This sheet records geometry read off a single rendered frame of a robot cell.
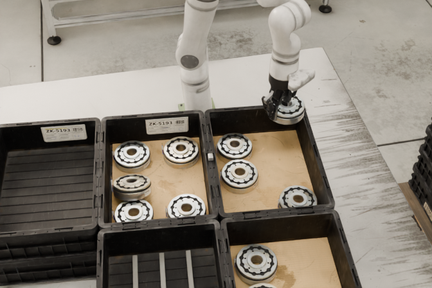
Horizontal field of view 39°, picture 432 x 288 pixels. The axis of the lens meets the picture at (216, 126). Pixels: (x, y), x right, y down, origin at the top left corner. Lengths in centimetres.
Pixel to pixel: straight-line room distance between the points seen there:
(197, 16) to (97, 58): 184
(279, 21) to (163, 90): 85
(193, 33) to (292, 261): 70
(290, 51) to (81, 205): 70
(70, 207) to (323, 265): 69
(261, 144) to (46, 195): 64
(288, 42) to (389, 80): 202
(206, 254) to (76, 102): 87
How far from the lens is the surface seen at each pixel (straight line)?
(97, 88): 227
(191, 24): 179
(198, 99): 200
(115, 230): 154
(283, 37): 150
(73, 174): 181
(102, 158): 170
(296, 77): 157
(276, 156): 182
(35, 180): 182
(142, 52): 356
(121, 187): 168
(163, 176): 177
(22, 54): 368
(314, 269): 160
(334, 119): 216
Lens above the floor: 216
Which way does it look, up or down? 45 degrees down
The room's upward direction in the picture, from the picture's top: 1 degrees clockwise
